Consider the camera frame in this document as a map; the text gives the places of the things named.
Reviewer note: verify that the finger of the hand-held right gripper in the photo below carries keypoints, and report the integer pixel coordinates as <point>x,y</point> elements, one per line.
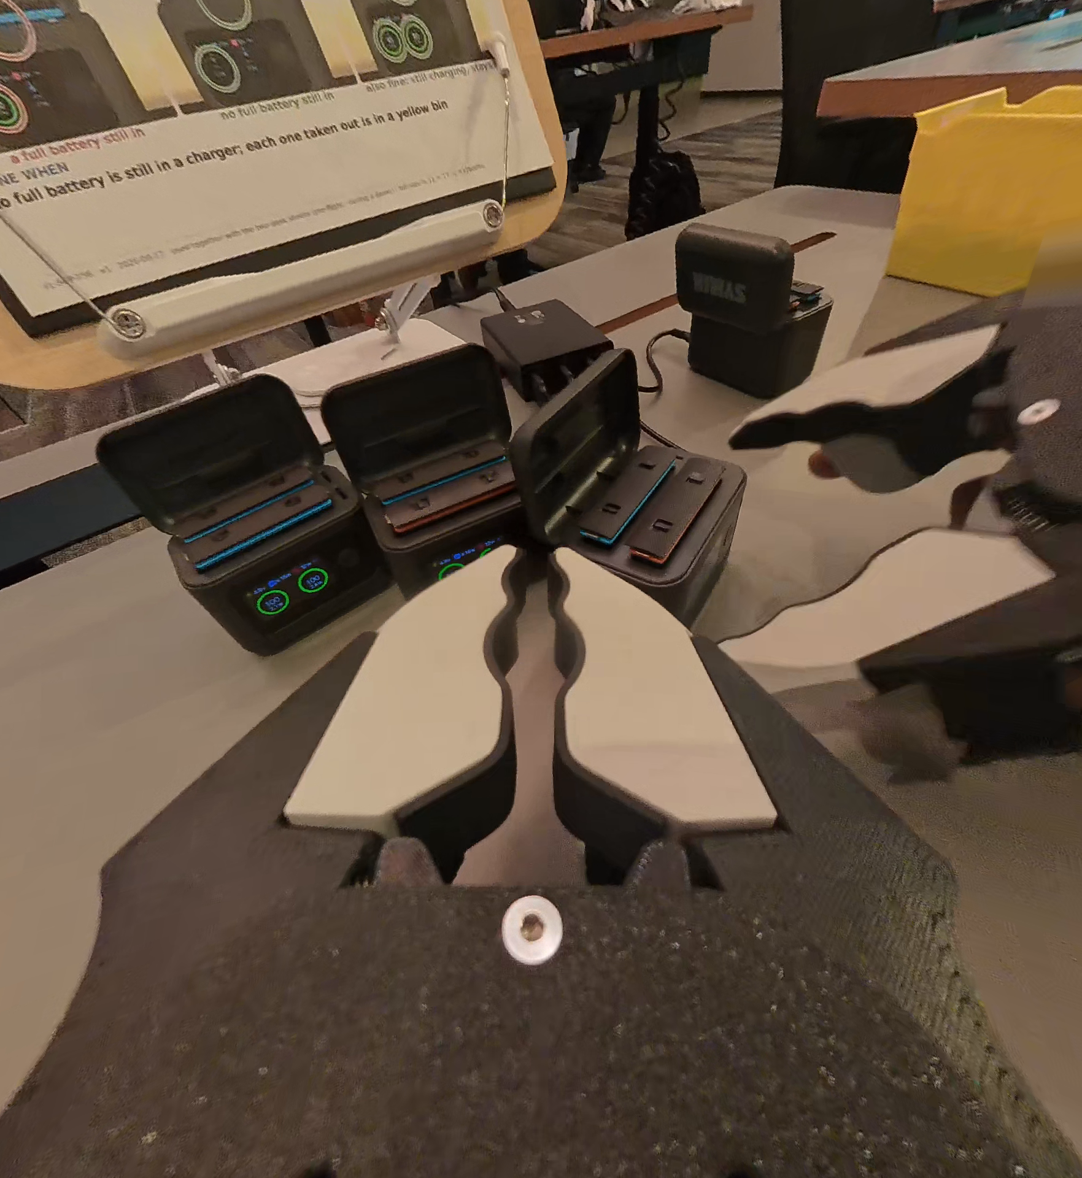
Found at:
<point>918,598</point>
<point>891,386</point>

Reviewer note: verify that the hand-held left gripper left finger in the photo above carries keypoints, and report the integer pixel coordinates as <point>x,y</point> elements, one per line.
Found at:
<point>403,727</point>

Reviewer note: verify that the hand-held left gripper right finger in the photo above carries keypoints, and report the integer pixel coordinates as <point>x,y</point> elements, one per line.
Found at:
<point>660,737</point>

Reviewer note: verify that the black battery charger case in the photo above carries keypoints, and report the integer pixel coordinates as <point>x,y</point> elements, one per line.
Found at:
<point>578,432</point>
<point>412,405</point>
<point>735,359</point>
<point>228,432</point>

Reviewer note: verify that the person's right hand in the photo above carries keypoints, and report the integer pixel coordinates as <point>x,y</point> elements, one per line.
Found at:
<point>969,504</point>

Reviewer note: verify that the black backpack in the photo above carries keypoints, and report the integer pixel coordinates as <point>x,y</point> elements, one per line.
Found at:
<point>665,198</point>

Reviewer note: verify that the black partition panel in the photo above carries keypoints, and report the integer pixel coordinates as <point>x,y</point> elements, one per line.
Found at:
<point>854,92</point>

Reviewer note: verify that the black usb charging hub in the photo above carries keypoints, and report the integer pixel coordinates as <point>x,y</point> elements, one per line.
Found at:
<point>542,336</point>

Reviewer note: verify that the wooden desk with black legs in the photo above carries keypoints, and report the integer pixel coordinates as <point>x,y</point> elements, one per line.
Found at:
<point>642,23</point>

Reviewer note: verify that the wooden instruction board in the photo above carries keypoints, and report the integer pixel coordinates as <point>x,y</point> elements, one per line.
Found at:
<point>7,359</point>

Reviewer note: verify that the printed instruction sheet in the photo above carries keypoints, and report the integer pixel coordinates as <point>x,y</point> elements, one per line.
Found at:
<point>274,156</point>

